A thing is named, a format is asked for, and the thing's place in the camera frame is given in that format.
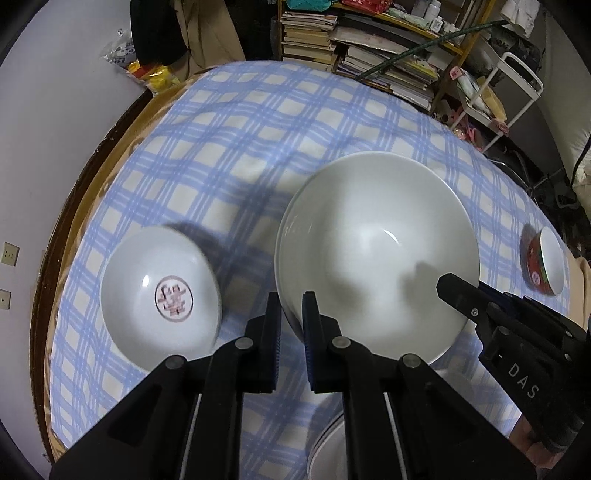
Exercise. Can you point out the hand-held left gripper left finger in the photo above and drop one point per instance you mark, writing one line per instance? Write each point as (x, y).
(276, 346)

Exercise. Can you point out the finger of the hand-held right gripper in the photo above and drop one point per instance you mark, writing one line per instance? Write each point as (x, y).
(505, 295)
(461, 297)

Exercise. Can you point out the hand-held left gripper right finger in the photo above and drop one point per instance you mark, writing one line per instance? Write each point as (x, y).
(308, 350)

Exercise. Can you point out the small red bowl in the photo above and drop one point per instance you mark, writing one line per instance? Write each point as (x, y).
(551, 263)

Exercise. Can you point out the large plain white bowl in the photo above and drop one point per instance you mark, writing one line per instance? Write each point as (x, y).
(369, 240)

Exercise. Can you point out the white bowl with red emblem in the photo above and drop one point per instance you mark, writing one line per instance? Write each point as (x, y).
(157, 295)

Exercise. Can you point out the person's right hand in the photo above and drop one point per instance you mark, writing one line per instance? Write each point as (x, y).
(528, 443)

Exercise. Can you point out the white recliner chair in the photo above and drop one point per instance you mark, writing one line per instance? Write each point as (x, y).
(575, 138)

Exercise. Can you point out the blue checked tablecloth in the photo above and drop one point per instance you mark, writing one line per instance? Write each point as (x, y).
(231, 152)

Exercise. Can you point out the white trolley cart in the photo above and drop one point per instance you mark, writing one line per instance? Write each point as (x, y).
(517, 78)

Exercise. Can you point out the pile of magazines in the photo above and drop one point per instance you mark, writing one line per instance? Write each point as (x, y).
(392, 69)

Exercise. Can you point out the wooden shelf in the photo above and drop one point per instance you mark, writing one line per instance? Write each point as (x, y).
(455, 46)

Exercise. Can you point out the dark rod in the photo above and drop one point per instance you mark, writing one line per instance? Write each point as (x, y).
(415, 48)

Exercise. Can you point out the white bottle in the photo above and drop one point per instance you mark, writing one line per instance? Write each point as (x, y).
(436, 21)
(420, 9)

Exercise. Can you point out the plastic bag with yellow packets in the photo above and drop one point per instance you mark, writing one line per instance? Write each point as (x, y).
(147, 74)

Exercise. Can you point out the stack of old books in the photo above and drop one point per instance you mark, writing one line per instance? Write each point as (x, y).
(304, 39)

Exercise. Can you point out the red patterned bag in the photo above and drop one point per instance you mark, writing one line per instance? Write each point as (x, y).
(367, 3)

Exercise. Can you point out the beige coat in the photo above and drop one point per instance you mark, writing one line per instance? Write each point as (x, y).
(212, 32)

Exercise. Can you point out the teal bag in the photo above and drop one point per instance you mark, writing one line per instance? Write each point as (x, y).
(307, 4)

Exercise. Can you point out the black pants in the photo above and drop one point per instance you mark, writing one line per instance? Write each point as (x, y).
(157, 27)

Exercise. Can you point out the white wall socket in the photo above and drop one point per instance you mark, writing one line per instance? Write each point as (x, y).
(4, 299)
(8, 253)

